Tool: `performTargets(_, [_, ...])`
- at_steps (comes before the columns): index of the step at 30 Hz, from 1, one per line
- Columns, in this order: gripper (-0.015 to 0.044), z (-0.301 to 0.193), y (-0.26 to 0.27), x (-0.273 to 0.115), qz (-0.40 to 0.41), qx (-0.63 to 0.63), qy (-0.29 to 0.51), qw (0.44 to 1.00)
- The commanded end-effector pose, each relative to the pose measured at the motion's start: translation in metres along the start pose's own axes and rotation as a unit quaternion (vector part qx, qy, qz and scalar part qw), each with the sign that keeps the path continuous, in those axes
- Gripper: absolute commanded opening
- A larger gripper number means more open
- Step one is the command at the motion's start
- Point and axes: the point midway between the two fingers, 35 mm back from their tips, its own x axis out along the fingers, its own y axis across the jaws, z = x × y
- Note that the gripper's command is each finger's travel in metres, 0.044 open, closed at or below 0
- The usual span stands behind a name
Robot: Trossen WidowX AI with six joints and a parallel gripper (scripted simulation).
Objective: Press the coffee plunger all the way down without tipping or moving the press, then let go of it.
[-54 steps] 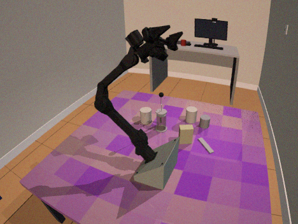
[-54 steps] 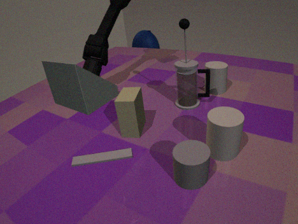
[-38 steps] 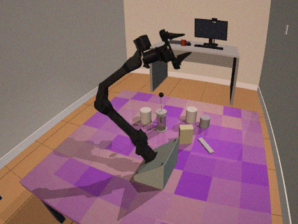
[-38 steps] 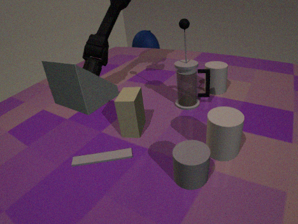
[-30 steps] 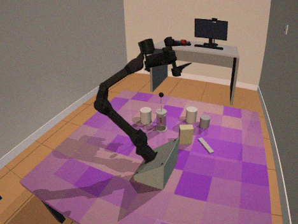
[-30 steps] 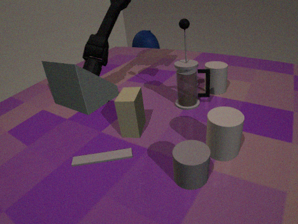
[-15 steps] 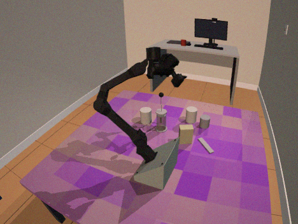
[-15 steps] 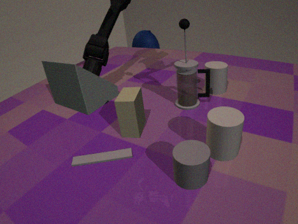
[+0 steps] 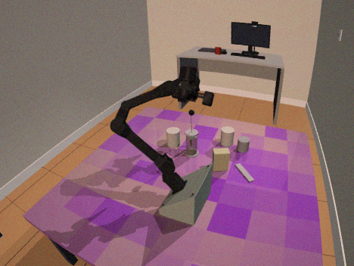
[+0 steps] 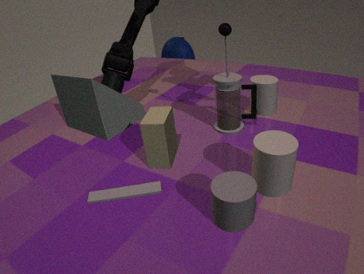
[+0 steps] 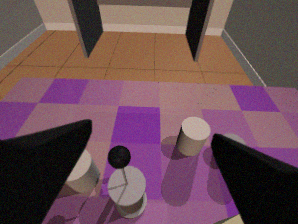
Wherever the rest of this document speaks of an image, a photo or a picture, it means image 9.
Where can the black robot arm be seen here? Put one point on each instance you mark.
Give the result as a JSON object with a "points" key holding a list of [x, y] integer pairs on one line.
{"points": [[119, 125]]}

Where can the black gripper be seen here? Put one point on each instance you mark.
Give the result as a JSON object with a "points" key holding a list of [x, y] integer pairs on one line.
{"points": [[207, 97]]}

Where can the french press coffee maker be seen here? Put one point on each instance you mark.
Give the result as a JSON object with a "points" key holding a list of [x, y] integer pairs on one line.
{"points": [[191, 140]]}

